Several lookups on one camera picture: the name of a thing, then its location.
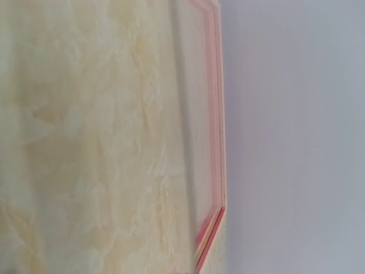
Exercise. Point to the pink wooden picture frame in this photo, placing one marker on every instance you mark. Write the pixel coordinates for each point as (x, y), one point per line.
(213, 36)

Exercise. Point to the clear acrylic glass sheet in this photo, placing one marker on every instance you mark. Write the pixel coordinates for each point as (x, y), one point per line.
(190, 43)

